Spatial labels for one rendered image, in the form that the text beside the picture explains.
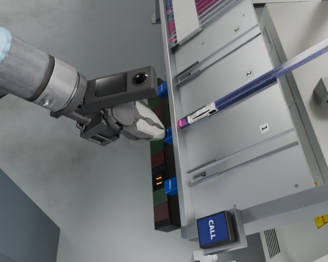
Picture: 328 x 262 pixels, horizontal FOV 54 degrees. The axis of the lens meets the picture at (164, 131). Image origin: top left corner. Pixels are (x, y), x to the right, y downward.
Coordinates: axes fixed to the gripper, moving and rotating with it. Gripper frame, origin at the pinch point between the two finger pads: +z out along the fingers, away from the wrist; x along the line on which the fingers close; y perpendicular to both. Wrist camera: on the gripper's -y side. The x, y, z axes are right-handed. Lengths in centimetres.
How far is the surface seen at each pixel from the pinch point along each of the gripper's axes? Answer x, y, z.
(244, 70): -4.4, -17.9, 1.6
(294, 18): -41, -24, 34
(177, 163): 8.3, -3.0, -0.5
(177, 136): 3.2, -3.5, -0.4
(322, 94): -11.5, -23.1, 30.5
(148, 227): -2, 53, 48
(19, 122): -54, 95, 8
